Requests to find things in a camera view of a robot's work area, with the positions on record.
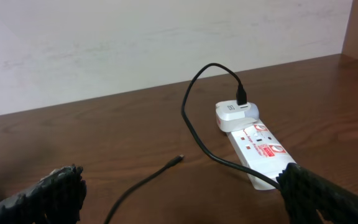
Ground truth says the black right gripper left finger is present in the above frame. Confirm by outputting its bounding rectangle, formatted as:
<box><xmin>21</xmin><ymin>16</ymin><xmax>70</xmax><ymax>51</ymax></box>
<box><xmin>0</xmin><ymin>164</ymin><xmax>86</xmax><ymax>224</ymax></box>

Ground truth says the black USB charging cable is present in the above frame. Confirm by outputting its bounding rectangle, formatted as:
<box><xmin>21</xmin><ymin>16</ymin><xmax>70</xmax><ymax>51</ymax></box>
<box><xmin>103</xmin><ymin>62</ymin><xmax>282</xmax><ymax>224</ymax></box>

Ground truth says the white power strip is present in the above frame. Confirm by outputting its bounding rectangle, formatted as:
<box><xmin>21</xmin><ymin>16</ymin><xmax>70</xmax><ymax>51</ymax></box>
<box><xmin>216</xmin><ymin>118</ymin><xmax>295</xmax><ymax>180</ymax></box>

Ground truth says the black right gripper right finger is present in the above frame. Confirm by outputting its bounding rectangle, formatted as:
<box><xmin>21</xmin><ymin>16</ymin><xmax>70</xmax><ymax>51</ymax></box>
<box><xmin>276</xmin><ymin>163</ymin><xmax>358</xmax><ymax>223</ymax></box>

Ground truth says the white USB charger adapter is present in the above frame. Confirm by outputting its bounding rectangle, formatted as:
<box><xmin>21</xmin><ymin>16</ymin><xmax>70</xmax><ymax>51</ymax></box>
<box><xmin>216</xmin><ymin>100</ymin><xmax>259</xmax><ymax>133</ymax></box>

